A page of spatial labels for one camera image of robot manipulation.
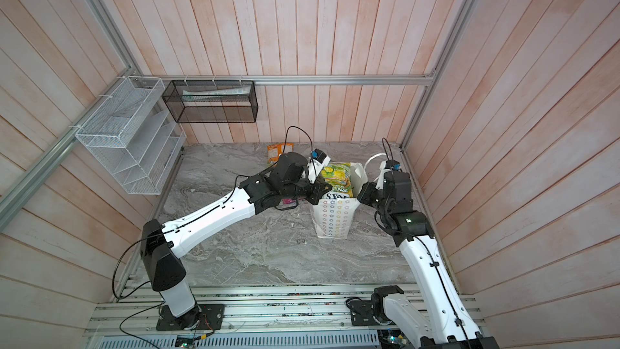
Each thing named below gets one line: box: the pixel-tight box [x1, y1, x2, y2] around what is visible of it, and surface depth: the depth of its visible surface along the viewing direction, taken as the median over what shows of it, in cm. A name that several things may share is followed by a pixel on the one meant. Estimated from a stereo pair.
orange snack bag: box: [266, 142, 295, 166], surface depth 119 cm
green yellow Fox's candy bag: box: [321, 162, 354, 198], surface depth 76 cm
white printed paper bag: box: [311, 162, 369, 240], surface depth 78 cm
